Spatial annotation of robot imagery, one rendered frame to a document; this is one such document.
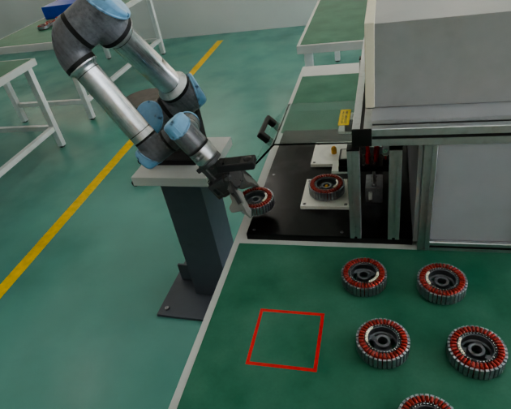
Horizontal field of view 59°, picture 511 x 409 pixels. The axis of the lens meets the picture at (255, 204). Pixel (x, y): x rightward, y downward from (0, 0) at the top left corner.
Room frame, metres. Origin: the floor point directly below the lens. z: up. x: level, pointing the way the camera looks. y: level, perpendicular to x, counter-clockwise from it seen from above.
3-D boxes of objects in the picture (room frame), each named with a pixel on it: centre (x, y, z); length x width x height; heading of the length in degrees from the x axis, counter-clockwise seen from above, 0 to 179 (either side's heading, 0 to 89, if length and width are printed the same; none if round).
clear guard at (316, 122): (1.10, -0.21, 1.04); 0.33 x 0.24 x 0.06; 70
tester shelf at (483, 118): (1.17, -0.57, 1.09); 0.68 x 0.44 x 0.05; 160
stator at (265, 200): (1.13, 0.00, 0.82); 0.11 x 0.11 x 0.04
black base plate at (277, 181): (1.28, -0.28, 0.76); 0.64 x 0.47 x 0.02; 160
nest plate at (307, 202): (1.17, -0.23, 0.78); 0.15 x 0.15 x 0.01; 70
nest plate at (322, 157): (1.39, -0.31, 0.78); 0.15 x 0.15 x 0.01; 70
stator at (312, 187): (1.17, -0.23, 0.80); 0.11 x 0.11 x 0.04
